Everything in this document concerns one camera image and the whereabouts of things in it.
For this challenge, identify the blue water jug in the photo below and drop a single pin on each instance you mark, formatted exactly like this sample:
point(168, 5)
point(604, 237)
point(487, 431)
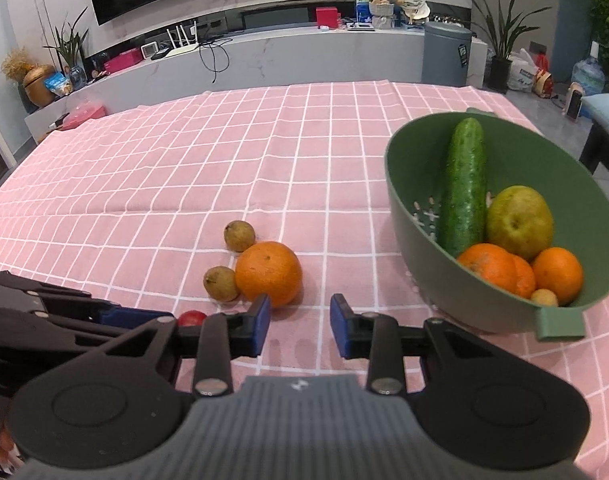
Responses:
point(588, 77)

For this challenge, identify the small white heater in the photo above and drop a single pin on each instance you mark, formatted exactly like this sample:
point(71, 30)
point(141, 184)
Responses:
point(574, 101)

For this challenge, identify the grey trash bin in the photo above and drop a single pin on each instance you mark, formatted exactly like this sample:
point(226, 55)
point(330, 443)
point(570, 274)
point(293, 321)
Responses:
point(447, 55)

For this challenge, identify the plant in glass vase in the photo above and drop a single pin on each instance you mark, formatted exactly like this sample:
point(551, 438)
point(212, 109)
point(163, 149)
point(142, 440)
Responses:
point(72, 47)

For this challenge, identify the pink checked tablecloth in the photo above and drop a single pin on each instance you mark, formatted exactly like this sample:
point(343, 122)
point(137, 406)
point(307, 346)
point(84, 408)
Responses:
point(159, 185)

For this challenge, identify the black chair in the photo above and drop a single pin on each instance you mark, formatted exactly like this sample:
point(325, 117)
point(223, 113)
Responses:
point(596, 147)

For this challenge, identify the blue snack packet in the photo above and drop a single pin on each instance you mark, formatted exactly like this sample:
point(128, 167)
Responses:
point(56, 84)

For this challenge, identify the white plastic bag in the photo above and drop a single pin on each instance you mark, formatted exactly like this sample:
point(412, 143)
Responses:
point(521, 72)

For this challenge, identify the red box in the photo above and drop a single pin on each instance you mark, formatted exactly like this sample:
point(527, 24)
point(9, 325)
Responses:
point(327, 17)

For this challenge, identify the golden round vase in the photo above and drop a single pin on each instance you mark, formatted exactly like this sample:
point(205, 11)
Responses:
point(38, 87)

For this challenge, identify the dried flower bunch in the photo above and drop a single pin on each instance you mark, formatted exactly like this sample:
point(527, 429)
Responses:
point(17, 64)

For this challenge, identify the red and white bag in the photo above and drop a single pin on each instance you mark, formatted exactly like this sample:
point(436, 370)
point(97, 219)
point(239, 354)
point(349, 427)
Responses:
point(544, 84)

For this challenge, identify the small red tomato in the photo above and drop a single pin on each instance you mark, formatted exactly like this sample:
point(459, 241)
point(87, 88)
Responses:
point(192, 318)

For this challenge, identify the white hand fan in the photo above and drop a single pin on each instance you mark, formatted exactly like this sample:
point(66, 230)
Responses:
point(415, 11)

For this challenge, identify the person's left hand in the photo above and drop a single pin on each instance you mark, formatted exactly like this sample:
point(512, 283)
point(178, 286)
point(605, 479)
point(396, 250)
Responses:
point(4, 444)

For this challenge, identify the small yellow fruit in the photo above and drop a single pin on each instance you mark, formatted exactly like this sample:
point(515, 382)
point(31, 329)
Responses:
point(544, 298)

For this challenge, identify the green pear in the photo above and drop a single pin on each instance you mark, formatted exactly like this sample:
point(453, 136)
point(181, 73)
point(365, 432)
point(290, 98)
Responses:
point(520, 222)

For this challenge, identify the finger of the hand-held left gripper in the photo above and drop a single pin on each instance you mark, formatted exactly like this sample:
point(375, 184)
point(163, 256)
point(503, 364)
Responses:
point(134, 317)
point(49, 330)

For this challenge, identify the pink plastic container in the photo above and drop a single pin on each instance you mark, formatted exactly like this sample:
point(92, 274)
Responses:
point(84, 115)

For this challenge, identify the orange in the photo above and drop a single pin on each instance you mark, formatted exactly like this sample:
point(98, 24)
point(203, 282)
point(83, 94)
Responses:
point(525, 277)
point(558, 272)
point(268, 273)
point(489, 267)

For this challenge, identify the white woven pot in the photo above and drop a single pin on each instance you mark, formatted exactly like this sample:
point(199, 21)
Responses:
point(383, 15)

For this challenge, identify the light blue cushion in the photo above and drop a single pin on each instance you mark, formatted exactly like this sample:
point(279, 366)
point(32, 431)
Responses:
point(606, 112)

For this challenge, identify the small white desk clock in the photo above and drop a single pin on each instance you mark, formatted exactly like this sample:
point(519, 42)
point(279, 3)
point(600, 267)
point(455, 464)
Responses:
point(149, 51)

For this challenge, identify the white marble media console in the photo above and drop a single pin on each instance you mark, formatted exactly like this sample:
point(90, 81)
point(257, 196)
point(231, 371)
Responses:
point(284, 62)

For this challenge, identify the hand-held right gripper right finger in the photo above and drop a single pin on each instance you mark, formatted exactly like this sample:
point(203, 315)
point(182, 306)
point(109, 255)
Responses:
point(340, 326)

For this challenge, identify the white router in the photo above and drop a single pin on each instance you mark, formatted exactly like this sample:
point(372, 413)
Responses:
point(179, 50)

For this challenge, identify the brown kiwi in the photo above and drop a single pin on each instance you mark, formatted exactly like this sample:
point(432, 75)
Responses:
point(239, 235)
point(222, 283)

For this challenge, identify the small flat tray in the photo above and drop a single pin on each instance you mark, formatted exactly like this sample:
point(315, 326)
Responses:
point(360, 26)

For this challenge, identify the green colander bowl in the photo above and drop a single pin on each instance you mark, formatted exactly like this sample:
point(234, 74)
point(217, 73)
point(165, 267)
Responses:
point(424, 270)

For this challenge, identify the pink tissue box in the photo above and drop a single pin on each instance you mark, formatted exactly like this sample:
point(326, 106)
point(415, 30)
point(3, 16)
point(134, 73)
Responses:
point(123, 61)

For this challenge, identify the green cucumber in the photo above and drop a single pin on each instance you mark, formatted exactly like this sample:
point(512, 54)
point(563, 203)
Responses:
point(465, 190)

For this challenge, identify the long-leaf plant in black pot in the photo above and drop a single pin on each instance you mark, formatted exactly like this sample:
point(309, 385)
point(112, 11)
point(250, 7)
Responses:
point(500, 75)

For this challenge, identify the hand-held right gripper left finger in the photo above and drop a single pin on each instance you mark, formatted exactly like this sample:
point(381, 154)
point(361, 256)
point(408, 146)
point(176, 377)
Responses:
point(260, 326)

